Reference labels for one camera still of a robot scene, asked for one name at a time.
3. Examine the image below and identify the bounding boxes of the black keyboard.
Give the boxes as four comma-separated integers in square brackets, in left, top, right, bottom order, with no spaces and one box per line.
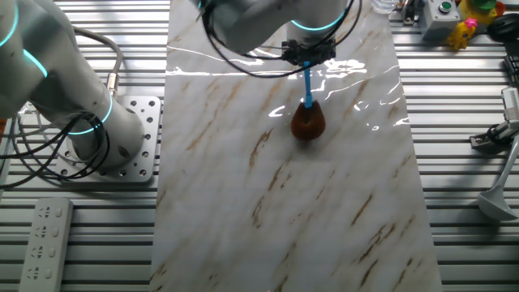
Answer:
[504,54,519,86]

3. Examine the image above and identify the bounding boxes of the metal camera mount clamp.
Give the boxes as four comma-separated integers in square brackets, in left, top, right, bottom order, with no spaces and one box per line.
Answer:
[469,120,519,155]

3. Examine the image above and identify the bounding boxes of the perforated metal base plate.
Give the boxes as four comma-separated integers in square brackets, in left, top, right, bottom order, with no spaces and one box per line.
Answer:
[52,95,162,183]

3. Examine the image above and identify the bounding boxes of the black round object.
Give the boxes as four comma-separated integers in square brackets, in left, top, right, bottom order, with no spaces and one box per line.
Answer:
[486,14,519,44]

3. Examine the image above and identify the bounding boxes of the grey depth camera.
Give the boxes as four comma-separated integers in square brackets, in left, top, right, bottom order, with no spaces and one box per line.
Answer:
[501,87,519,122]

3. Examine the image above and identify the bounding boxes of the blue handled brown bristle brush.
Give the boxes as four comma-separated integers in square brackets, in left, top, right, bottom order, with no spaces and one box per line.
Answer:
[290,60,327,142]

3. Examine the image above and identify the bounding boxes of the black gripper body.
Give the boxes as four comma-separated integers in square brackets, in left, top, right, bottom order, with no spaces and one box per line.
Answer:
[282,39,337,62]

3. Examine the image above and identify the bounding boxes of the thick grey robot cable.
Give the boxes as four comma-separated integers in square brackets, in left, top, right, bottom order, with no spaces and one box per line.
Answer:
[71,26,125,101]

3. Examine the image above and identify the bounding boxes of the white power strip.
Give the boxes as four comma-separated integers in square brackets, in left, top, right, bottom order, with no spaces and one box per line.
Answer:
[18,197,74,292]

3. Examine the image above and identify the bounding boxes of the yellow toy green cap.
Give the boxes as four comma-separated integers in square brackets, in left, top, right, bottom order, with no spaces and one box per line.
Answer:
[457,0,506,25]

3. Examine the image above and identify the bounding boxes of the marble pattern table mat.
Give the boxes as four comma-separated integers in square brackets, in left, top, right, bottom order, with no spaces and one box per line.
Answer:
[148,0,444,292]

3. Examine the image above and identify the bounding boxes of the grey box green button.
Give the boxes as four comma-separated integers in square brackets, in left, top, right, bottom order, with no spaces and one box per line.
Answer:
[419,0,461,33]

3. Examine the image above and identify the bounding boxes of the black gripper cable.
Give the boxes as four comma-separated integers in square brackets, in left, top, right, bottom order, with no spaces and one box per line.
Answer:
[200,0,364,79]

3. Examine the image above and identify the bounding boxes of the metal clamp bracket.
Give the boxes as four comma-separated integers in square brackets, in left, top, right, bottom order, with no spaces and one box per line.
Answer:
[399,0,422,25]

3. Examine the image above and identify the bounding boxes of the black cable bundle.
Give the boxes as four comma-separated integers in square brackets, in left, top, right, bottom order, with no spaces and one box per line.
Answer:
[0,111,111,190]

